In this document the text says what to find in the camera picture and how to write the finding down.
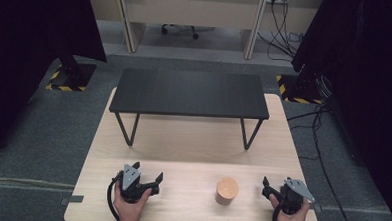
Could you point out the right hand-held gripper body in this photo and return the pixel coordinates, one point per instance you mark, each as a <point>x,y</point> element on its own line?
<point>292,198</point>

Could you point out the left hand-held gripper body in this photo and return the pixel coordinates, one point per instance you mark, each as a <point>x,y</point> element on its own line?
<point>130,181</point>

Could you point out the wooden cylinder block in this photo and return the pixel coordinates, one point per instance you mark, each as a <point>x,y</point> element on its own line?
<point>226,191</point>

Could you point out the person's left hand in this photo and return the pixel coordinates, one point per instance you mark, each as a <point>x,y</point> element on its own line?
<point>129,212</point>

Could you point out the grey floor tape strip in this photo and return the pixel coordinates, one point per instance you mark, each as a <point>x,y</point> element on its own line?
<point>72,199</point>

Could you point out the black stand with striped base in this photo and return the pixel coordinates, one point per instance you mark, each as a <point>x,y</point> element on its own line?
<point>72,75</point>
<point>301,90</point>

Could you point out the black shelf with metal legs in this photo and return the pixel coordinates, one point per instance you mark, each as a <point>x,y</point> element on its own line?
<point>190,92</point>

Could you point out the black curtain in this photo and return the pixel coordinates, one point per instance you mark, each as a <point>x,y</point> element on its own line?
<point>26,49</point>
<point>368,81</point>

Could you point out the black office chair base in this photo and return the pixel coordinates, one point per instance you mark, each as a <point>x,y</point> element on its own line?
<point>182,29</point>

